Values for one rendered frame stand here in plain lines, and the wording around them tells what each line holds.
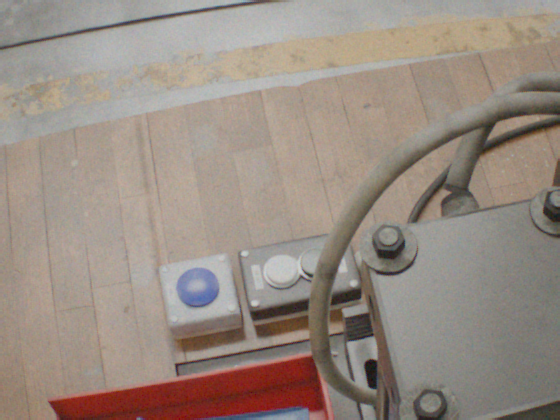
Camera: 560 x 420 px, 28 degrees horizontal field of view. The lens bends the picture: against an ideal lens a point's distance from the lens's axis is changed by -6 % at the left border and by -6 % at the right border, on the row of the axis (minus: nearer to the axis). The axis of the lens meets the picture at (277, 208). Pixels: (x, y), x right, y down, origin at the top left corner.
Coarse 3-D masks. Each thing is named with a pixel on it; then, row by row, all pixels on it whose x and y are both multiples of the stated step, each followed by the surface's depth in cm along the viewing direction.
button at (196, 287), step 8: (184, 272) 111; (192, 272) 111; (200, 272) 111; (208, 272) 111; (184, 280) 111; (192, 280) 111; (200, 280) 111; (208, 280) 111; (216, 280) 111; (176, 288) 111; (184, 288) 110; (192, 288) 110; (200, 288) 110; (208, 288) 110; (216, 288) 110; (184, 296) 110; (192, 296) 110; (200, 296) 110; (208, 296) 110; (192, 304) 110; (200, 304) 110
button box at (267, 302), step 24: (552, 120) 121; (432, 192) 117; (312, 240) 113; (240, 264) 112; (264, 264) 112; (360, 264) 112; (264, 288) 111; (288, 288) 110; (336, 288) 110; (360, 288) 110; (264, 312) 110; (288, 312) 111
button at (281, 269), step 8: (280, 256) 111; (288, 256) 111; (272, 264) 111; (280, 264) 111; (288, 264) 111; (296, 264) 111; (272, 272) 110; (280, 272) 110; (288, 272) 110; (296, 272) 110; (272, 280) 110; (280, 280) 110; (288, 280) 110
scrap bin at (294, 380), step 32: (160, 384) 103; (192, 384) 104; (224, 384) 105; (256, 384) 106; (288, 384) 107; (320, 384) 103; (64, 416) 106; (96, 416) 107; (128, 416) 107; (160, 416) 107; (192, 416) 107; (320, 416) 106
